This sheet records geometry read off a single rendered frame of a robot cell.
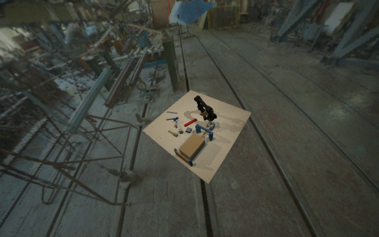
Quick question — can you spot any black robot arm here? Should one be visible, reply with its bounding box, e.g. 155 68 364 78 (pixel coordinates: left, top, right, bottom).
194 96 217 121

